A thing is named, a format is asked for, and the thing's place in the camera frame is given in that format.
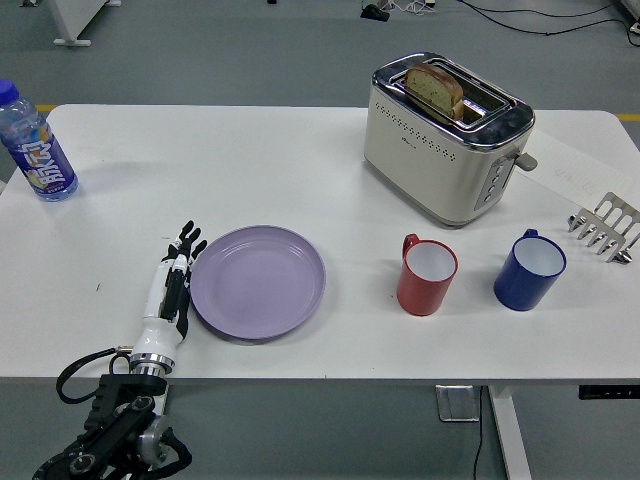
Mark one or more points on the black floor device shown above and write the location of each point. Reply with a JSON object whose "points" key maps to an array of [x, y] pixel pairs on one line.
{"points": [[375, 12]]}

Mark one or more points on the grey metal floor box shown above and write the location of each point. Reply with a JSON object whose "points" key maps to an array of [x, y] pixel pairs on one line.
{"points": [[456, 404]]}

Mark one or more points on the cream silver toaster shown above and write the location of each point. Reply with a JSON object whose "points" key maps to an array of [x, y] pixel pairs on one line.
{"points": [[425, 170]]}

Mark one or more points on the blue mug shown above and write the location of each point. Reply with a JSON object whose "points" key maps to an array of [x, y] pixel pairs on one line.
{"points": [[520, 290]]}

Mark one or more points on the brown bread slice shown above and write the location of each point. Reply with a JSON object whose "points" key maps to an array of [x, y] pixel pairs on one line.
{"points": [[432, 87]]}

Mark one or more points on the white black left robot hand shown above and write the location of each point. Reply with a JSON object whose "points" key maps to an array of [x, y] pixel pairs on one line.
{"points": [[160, 335]]}

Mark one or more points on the purple plate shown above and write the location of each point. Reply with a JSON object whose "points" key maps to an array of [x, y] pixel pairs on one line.
{"points": [[257, 285]]}

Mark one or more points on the blue drink bottle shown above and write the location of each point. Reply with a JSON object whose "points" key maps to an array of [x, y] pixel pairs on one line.
{"points": [[42, 160]]}

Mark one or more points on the metal toast rack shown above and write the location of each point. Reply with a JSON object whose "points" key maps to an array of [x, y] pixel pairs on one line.
{"points": [[607, 225]]}

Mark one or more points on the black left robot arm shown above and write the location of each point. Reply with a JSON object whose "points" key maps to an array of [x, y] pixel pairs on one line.
{"points": [[120, 415]]}

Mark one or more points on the white table leg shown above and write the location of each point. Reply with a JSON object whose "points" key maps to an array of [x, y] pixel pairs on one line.
{"points": [[507, 435], [166, 400]]}

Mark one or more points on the white paper sheet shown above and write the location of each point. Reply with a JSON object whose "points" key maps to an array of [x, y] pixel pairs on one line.
{"points": [[565, 165]]}

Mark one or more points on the white furniture frame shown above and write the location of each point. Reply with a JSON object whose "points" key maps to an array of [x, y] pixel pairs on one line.
{"points": [[70, 30]]}

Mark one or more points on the red mug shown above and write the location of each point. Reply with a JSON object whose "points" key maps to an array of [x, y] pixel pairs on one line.
{"points": [[420, 295]]}

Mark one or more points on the black table control panel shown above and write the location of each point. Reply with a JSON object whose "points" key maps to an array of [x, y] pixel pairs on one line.
{"points": [[607, 392]]}

